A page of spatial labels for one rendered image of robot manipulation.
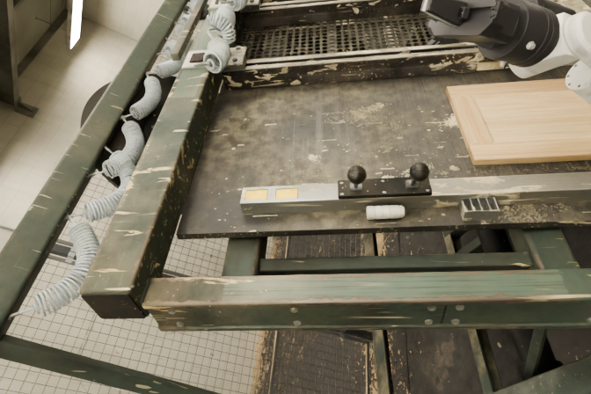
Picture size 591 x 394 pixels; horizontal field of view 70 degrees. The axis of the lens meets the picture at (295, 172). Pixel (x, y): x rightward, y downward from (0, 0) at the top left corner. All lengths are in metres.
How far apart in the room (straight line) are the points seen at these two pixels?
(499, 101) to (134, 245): 0.98
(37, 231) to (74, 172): 0.24
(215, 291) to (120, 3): 7.33
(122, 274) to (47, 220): 0.63
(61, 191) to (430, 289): 1.14
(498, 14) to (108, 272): 0.75
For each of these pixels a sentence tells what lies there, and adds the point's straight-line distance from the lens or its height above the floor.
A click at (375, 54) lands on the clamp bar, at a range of 1.36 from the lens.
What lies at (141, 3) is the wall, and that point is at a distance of 7.81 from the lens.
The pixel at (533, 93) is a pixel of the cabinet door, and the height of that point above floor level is 1.05.
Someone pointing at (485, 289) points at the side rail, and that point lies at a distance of 0.82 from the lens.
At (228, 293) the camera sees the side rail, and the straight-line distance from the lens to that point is 0.81.
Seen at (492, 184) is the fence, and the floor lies 1.24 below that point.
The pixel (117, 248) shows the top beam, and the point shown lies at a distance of 0.89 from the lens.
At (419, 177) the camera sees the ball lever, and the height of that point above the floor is 1.44.
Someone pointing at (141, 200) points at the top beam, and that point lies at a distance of 0.96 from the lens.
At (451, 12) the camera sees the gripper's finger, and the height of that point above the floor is 1.61.
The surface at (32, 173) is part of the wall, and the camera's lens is 6.31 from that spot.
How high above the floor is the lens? 1.88
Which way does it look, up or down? 16 degrees down
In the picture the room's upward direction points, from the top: 69 degrees counter-clockwise
